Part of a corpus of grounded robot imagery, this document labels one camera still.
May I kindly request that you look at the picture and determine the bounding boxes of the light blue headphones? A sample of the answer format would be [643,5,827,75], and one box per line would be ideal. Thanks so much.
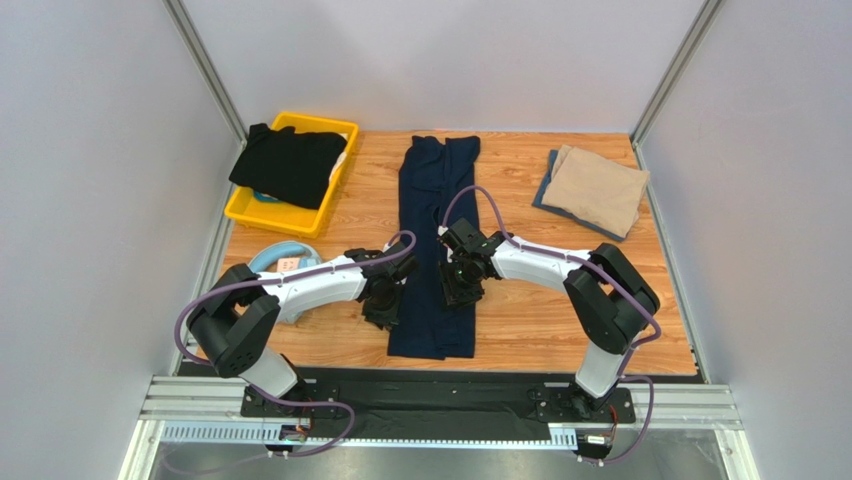
[247,240,324,326]

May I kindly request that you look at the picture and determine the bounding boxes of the navy t shirt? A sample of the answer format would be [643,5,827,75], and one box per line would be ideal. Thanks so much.
[387,136,481,360]

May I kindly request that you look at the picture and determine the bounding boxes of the pinkish cube power adapter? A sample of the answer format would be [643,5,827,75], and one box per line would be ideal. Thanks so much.
[275,257,302,272]

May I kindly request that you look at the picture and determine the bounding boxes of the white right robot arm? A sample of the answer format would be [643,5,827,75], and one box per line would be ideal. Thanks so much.
[439,227,661,400]

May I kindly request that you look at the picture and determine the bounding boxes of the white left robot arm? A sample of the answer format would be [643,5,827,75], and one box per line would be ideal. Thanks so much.
[174,242,418,407]

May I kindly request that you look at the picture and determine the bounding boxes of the teal cloth in bin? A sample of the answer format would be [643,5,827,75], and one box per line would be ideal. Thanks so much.
[253,191,280,203]

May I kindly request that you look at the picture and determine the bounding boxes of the black t shirt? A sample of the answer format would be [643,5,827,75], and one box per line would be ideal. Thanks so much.
[229,123,347,210]

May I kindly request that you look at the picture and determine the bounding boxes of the beige folded t shirt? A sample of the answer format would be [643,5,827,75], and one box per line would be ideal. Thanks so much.
[543,145,650,236]

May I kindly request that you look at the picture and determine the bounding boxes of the yellow plastic bin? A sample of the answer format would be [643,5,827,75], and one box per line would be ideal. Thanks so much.
[224,112,359,238]

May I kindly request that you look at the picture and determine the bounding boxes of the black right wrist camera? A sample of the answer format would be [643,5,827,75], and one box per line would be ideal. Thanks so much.
[439,218,488,255]

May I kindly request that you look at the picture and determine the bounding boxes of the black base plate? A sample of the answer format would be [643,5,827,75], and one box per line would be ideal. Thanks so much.
[241,368,637,441]

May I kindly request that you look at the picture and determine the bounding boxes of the aluminium frame rail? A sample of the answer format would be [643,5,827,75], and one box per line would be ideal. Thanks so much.
[120,368,758,479]

